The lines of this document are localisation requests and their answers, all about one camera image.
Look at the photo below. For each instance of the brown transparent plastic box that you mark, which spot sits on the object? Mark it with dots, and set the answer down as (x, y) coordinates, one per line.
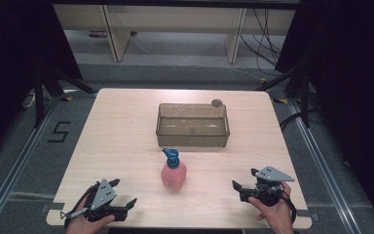
(193, 126)

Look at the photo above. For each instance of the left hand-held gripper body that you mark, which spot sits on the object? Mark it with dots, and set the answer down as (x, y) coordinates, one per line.
(104, 193)

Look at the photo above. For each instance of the black metal stand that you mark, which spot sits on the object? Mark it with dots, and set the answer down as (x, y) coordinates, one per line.
(303, 94)
(40, 94)

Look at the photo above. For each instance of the aluminium floor rail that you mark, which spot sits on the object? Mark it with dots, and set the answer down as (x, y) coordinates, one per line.
(324, 165)
(16, 165)

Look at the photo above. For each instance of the person's left hand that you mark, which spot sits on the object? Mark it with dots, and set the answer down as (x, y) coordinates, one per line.
(84, 226)

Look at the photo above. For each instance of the pink bottle with blue pump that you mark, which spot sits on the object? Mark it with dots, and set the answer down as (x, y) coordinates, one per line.
(173, 174)

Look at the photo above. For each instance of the beige wooden desk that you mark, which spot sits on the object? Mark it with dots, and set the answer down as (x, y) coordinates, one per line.
(175, 22)

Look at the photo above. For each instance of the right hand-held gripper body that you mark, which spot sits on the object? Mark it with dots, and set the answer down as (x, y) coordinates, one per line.
(266, 191)

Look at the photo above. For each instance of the small round grey disc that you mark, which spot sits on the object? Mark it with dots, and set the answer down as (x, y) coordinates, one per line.
(216, 103)

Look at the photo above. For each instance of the person's right hand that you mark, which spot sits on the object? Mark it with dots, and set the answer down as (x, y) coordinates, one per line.
(272, 216)

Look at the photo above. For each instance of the black curtain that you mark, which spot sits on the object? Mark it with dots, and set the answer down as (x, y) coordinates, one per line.
(350, 81)
(13, 65)

